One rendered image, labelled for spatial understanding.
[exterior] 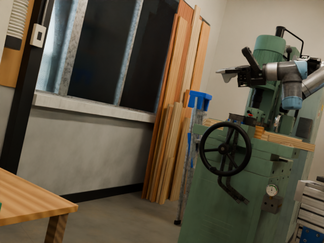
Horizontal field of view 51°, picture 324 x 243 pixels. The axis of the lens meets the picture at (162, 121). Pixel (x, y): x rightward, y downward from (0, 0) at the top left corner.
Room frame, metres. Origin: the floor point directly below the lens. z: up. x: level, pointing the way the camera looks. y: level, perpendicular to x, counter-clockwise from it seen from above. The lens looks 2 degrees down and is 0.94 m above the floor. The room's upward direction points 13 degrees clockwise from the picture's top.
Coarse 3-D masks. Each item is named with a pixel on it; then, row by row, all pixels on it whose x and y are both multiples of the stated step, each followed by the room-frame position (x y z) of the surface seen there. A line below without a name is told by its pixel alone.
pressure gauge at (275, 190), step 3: (267, 186) 1.76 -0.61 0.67; (270, 186) 1.75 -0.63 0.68; (273, 186) 1.75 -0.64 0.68; (276, 186) 1.75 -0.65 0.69; (267, 189) 1.76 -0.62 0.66; (270, 189) 1.75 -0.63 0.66; (273, 189) 1.74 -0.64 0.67; (276, 189) 1.74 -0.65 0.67; (267, 192) 1.76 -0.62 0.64; (270, 192) 1.75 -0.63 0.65; (273, 192) 1.74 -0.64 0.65; (276, 192) 1.73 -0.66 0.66; (270, 195) 1.75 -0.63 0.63; (273, 195) 1.74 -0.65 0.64; (270, 198) 1.76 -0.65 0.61
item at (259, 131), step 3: (258, 126) 1.97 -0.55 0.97; (258, 129) 1.97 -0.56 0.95; (261, 129) 1.96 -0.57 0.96; (255, 132) 1.97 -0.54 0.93; (258, 132) 1.96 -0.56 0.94; (261, 132) 1.96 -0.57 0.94; (255, 135) 1.97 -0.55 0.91; (258, 135) 1.96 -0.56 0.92; (261, 135) 1.96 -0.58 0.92; (258, 138) 1.96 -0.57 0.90
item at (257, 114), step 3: (246, 108) 2.05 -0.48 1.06; (249, 108) 2.04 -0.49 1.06; (252, 108) 2.03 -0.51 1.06; (255, 108) 2.03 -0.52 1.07; (246, 111) 2.05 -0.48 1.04; (252, 111) 2.03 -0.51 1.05; (255, 111) 2.02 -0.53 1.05; (258, 111) 2.04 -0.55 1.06; (261, 111) 2.09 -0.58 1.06; (246, 114) 2.05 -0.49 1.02; (252, 114) 2.03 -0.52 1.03; (255, 114) 2.02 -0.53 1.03; (258, 114) 2.05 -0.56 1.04; (261, 114) 2.10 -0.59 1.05; (255, 117) 2.02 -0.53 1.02; (258, 117) 2.06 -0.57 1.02; (258, 120) 2.08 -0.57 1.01; (261, 120) 2.13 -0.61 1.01
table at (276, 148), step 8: (200, 128) 2.07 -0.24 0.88; (208, 136) 2.03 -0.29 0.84; (216, 136) 2.01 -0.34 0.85; (224, 136) 1.88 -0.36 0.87; (240, 144) 1.83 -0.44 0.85; (256, 144) 1.88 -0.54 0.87; (264, 144) 1.86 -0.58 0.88; (272, 144) 1.84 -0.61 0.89; (280, 144) 1.82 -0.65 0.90; (272, 152) 1.83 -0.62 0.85; (280, 152) 1.81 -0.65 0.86; (288, 152) 1.79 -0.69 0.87; (296, 152) 1.86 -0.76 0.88
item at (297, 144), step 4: (272, 136) 1.99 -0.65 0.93; (276, 136) 1.98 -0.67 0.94; (268, 140) 2.00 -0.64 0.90; (272, 140) 1.99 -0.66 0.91; (276, 140) 1.98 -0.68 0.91; (280, 140) 1.97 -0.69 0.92; (284, 140) 1.95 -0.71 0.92; (288, 140) 1.94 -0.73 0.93; (292, 140) 1.93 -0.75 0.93; (296, 140) 1.92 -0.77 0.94; (292, 144) 1.93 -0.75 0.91; (296, 144) 1.92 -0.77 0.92; (300, 144) 1.91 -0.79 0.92; (304, 144) 1.90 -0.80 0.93; (308, 144) 1.89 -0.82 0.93; (312, 144) 1.88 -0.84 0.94; (300, 148) 1.91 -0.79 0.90; (304, 148) 1.89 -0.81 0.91; (308, 148) 1.88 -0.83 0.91; (312, 148) 1.87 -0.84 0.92
